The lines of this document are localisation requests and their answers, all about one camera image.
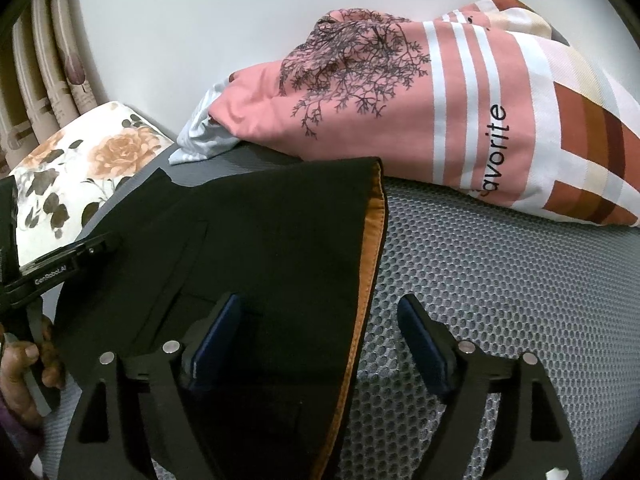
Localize person's left hand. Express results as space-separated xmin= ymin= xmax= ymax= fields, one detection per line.
xmin=0 ymin=316 xmax=67 ymax=428

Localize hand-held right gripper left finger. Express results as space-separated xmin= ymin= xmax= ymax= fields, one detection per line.
xmin=57 ymin=292 xmax=246 ymax=480

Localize black pants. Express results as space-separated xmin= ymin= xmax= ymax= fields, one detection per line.
xmin=52 ymin=156 xmax=390 ymax=480

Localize grey mesh mattress pad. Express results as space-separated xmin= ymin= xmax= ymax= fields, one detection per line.
xmin=42 ymin=145 xmax=640 ymax=480

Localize beige ribbed headboard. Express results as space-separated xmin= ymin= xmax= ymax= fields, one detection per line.
xmin=0 ymin=0 xmax=108 ymax=176

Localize pink checked printed blanket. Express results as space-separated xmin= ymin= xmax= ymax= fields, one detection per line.
xmin=207 ymin=0 xmax=640 ymax=231

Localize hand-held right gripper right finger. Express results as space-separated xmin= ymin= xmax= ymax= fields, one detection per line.
xmin=397 ymin=294 xmax=583 ymax=480

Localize white striped cloth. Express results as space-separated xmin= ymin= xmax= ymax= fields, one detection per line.
xmin=167 ymin=85 xmax=241 ymax=166

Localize floral pillow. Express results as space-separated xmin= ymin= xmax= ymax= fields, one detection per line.
xmin=10 ymin=101 xmax=176 ymax=271

